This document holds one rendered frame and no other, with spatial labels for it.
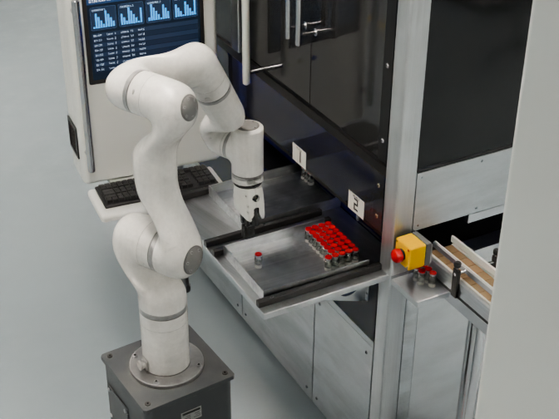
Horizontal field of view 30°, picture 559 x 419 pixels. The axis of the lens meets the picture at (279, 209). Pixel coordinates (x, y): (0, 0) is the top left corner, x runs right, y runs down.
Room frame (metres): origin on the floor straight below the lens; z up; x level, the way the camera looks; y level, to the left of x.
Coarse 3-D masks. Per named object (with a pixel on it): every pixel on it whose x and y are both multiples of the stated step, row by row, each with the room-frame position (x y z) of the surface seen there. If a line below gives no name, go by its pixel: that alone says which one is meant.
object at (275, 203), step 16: (272, 176) 3.01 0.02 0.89; (288, 176) 3.03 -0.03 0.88; (224, 192) 2.92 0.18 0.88; (272, 192) 2.92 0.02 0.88; (288, 192) 2.92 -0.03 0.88; (304, 192) 2.92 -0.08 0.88; (320, 192) 2.92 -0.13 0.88; (224, 208) 2.81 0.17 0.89; (272, 208) 2.82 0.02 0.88; (288, 208) 2.82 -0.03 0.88; (304, 208) 2.78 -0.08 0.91; (320, 208) 2.81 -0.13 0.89; (240, 224) 2.70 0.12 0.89
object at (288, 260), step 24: (240, 240) 2.58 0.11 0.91; (264, 240) 2.62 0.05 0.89; (288, 240) 2.63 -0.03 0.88; (240, 264) 2.46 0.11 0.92; (264, 264) 2.51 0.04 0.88; (288, 264) 2.51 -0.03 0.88; (312, 264) 2.51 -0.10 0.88; (360, 264) 2.47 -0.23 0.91; (264, 288) 2.39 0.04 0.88; (288, 288) 2.36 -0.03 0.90
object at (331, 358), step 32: (224, 288) 3.44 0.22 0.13; (256, 320) 3.19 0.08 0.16; (288, 320) 2.97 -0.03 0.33; (320, 320) 2.78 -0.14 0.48; (352, 320) 2.61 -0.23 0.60; (416, 320) 2.50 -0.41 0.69; (448, 320) 2.56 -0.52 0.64; (288, 352) 2.97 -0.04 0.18; (320, 352) 2.77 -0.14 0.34; (352, 352) 2.60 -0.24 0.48; (416, 352) 2.51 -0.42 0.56; (448, 352) 2.57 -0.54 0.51; (320, 384) 2.76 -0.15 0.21; (352, 384) 2.59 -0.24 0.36; (416, 384) 2.52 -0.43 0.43; (448, 384) 2.58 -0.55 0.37; (352, 416) 2.58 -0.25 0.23; (416, 416) 2.52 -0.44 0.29; (448, 416) 2.59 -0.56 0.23
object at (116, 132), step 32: (64, 0) 3.11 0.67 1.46; (96, 0) 3.13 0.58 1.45; (128, 0) 3.17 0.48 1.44; (160, 0) 3.21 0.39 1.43; (192, 0) 3.25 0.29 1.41; (64, 32) 3.15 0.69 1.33; (96, 32) 3.12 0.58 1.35; (128, 32) 3.16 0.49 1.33; (160, 32) 3.21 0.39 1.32; (192, 32) 3.25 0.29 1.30; (64, 64) 3.21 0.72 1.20; (96, 64) 3.12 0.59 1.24; (96, 96) 3.12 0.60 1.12; (96, 128) 3.12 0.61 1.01; (128, 128) 3.16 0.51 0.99; (192, 128) 3.25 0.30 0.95; (96, 160) 3.11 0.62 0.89; (128, 160) 3.16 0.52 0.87; (192, 160) 3.25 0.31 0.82
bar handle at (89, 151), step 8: (72, 0) 3.05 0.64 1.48; (72, 8) 3.04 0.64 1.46; (72, 16) 3.05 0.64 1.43; (80, 16) 3.05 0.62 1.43; (80, 24) 3.05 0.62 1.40; (80, 32) 3.04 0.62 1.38; (80, 40) 3.04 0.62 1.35; (80, 48) 3.04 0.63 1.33; (80, 56) 3.04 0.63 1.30; (80, 64) 3.04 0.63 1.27; (80, 72) 3.04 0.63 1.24; (80, 80) 3.04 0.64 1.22; (80, 88) 3.05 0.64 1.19; (88, 104) 3.05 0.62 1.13; (88, 112) 3.05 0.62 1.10; (88, 120) 3.04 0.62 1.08; (88, 128) 3.04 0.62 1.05; (88, 136) 3.04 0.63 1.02; (88, 144) 3.04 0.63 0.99; (88, 152) 3.04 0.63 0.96; (88, 160) 3.04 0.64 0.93; (88, 168) 3.04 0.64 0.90
